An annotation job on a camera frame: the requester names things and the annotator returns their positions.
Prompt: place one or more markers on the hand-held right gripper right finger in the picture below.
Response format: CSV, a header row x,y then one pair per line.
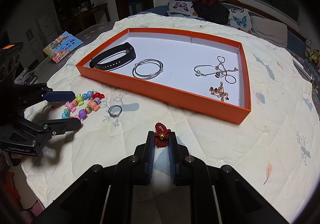
x,y
171,156

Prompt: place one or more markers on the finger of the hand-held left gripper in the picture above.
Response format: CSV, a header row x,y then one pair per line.
x,y
65,125
60,96

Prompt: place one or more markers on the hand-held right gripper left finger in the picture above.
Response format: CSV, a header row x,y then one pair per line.
x,y
151,156

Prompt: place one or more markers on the black silicone wristband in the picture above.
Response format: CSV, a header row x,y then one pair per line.
x,y
117,60

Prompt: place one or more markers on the small gold earring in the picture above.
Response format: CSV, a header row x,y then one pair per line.
x,y
220,94

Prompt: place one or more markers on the orange shallow box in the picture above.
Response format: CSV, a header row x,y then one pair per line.
x,y
175,59

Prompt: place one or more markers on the grey knitted glove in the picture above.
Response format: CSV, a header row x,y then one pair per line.
x,y
25,75

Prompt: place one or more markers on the children's picture book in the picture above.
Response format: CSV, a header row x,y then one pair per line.
x,y
62,46

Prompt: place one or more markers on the cream quilted blanket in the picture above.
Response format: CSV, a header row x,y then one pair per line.
x,y
225,151

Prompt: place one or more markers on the white cabinet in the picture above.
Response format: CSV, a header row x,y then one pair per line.
x,y
47,26

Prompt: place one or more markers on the grey star-print bedsheet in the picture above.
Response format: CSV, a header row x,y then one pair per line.
x,y
95,29

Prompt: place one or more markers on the dark wooden desk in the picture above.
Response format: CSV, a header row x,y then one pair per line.
x,y
100,11

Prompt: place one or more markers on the black quilted bag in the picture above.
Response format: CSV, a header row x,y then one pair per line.
x,y
212,13

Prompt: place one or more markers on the butterfly print pillow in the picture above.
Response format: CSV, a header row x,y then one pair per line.
x,y
240,20
180,6

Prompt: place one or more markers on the beige pillow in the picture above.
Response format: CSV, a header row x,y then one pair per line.
x,y
270,30

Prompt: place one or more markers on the yellow-vested bear plush toy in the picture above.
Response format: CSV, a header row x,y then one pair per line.
x,y
312,55

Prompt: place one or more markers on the panda plush toy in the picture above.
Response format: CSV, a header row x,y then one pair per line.
x,y
308,42

